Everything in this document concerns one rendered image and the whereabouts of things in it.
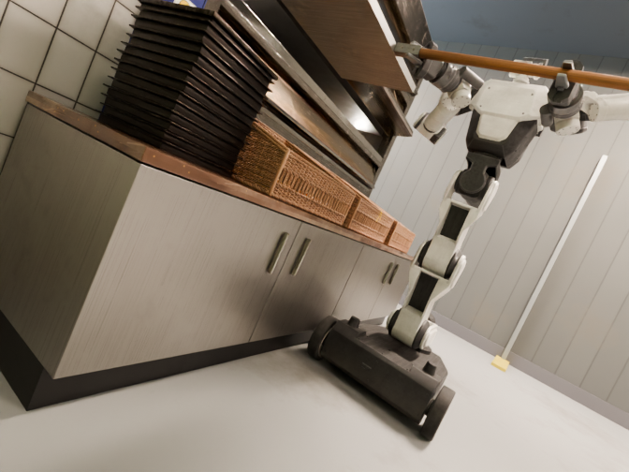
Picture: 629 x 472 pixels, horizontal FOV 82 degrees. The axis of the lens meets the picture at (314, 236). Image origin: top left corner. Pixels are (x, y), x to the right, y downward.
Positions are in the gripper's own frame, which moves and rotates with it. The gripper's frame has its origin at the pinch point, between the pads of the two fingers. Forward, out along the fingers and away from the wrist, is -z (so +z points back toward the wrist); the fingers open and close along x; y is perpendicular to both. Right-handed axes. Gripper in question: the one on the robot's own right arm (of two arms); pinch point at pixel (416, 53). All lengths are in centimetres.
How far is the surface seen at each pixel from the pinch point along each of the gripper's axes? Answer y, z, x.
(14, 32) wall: 4, -99, 52
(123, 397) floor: -25, -48, 121
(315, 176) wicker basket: 6, -13, 51
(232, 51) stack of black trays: -12, -54, 34
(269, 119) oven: 58, -24, 33
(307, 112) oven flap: 73, -4, 18
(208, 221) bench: -24, -45, 74
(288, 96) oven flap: 63, -19, 18
